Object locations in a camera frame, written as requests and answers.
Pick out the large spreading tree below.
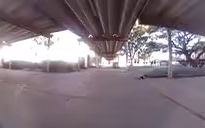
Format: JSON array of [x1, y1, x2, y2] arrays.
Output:
[[156, 29, 205, 68]]

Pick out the canopy support pole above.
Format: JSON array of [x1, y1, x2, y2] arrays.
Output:
[[45, 35, 52, 74], [124, 40, 130, 72], [166, 27, 174, 80]]

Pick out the concrete path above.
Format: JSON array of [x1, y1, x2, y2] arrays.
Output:
[[0, 65, 205, 128]]

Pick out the low hedge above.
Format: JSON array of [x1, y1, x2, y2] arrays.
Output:
[[1, 59, 80, 74]]

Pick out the walkway canopy roof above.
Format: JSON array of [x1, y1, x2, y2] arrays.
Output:
[[0, 0, 205, 62]]

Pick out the grass patch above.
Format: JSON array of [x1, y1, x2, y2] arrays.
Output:
[[136, 64, 205, 80]]

